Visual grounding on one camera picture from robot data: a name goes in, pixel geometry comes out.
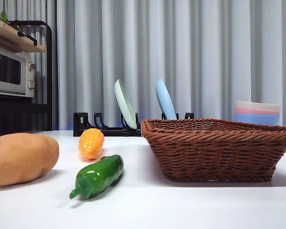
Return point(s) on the green toy cucumber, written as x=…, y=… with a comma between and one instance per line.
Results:
x=100, y=174

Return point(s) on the blue bowl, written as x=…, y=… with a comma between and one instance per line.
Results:
x=257, y=118

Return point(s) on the pale blue plate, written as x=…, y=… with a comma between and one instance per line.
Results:
x=165, y=100

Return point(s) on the brown toy potato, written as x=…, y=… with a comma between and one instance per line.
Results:
x=19, y=159

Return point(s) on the pink bowl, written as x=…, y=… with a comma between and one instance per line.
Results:
x=255, y=111

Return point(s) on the brown wicker basket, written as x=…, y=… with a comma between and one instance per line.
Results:
x=212, y=152

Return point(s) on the pale green plate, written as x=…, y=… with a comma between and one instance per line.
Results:
x=125, y=102

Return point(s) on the green toy leaf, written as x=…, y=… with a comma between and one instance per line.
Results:
x=3, y=17

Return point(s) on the black plate rack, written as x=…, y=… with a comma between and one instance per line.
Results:
x=109, y=131

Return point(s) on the orange toy corn cob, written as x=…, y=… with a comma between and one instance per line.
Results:
x=90, y=143

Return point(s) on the cream bowl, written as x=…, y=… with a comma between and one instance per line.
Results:
x=257, y=105

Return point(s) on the grey curtain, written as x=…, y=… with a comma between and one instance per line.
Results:
x=205, y=47

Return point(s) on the silver toaster oven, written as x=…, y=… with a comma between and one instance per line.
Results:
x=7, y=71

